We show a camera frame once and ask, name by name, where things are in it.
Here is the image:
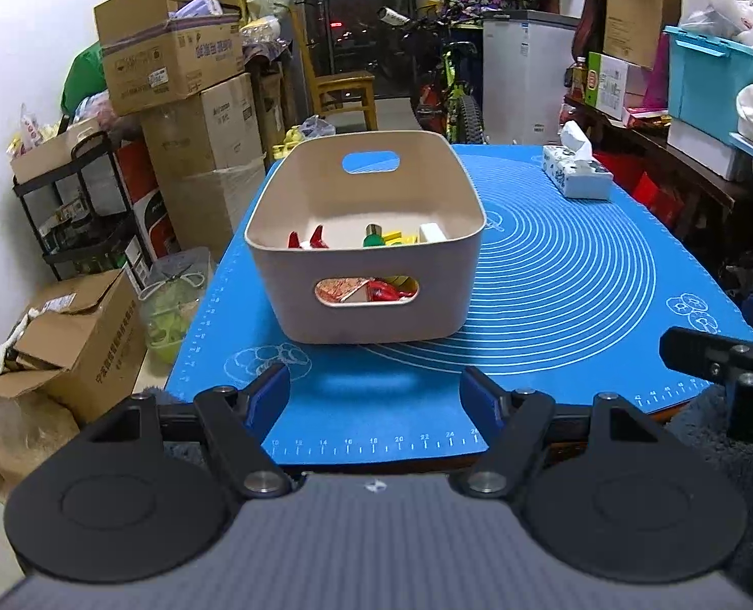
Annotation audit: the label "top cardboard box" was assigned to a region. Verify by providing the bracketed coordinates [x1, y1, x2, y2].
[94, 0, 244, 116]

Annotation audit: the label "black metal shelf rack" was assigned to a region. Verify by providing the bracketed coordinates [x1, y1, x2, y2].
[12, 131, 147, 289]

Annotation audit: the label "white charger plug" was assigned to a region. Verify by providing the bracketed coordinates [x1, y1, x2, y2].
[417, 222, 446, 244]

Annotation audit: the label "green black bicycle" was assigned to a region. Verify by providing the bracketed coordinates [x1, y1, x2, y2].
[378, 7, 487, 145]

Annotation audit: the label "yellow plastic jug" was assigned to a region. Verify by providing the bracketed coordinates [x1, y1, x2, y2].
[272, 126, 303, 160]

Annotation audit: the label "wooden chair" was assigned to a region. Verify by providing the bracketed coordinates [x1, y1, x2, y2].
[289, 6, 379, 131]

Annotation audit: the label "blue silicone baking mat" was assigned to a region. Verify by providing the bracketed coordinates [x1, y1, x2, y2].
[167, 145, 753, 467]

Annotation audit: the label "large taped cardboard box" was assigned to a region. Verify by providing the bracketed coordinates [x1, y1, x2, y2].
[140, 73, 264, 262]

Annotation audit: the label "red plastic tongs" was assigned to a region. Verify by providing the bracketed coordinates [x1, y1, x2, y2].
[288, 225, 328, 249]

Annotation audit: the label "white chest freezer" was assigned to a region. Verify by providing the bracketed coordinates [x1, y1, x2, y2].
[483, 10, 578, 145]

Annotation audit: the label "green white carton box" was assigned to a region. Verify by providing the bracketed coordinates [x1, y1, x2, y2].
[585, 52, 651, 121]

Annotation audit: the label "green bottle with metal cap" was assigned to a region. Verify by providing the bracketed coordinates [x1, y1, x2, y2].
[363, 223, 386, 248]

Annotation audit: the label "white tissue pack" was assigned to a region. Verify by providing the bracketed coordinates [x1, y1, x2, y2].
[541, 121, 613, 201]

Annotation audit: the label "red patterned box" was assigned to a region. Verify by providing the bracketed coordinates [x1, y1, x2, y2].
[314, 278, 369, 306]

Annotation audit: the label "teal plastic storage crate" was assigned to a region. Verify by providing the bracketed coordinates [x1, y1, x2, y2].
[665, 26, 753, 145]

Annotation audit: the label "green clear lidded container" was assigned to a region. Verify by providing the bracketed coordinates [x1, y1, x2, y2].
[139, 247, 214, 367]

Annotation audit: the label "brown paper sack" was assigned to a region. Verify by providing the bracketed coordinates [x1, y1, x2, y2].
[0, 392, 80, 487]

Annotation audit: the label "yellow toy block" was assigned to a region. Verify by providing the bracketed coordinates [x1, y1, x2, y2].
[383, 230, 419, 245]

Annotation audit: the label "beige plastic storage bin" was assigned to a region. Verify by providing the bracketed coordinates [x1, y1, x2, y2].
[244, 131, 487, 344]

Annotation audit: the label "open cardboard box on floor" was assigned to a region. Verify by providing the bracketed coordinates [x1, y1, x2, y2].
[0, 270, 146, 424]

